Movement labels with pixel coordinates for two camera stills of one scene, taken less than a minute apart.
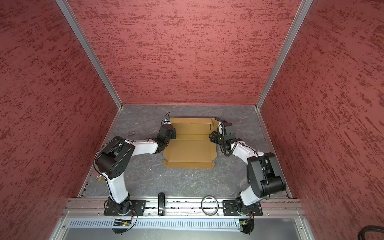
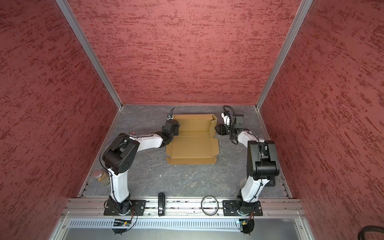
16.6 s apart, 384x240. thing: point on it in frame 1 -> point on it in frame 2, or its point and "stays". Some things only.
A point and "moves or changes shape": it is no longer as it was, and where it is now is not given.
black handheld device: [161, 204] stays
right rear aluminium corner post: [299, 16] stays
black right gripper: [214, 135] -> [221, 130]
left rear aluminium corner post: [77, 28] stays
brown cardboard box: [192, 148] moves or changes shape
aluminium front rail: [84, 207] stays
